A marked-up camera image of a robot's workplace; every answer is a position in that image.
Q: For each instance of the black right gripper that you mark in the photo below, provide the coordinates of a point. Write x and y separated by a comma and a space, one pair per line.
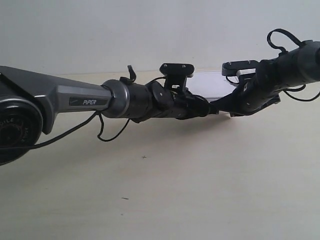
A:
255, 93

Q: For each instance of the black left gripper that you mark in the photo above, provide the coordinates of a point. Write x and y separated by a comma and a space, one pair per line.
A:
169, 104

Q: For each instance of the white lidded plastic container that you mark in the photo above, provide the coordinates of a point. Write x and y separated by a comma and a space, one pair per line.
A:
212, 86

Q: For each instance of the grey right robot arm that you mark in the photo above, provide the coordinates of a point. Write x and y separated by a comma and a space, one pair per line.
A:
298, 67

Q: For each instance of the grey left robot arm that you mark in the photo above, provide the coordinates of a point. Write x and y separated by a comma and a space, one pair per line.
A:
31, 101

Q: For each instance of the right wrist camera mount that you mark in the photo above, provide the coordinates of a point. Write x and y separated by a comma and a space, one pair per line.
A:
239, 68

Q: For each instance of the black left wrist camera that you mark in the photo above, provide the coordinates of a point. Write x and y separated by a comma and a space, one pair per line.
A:
176, 75

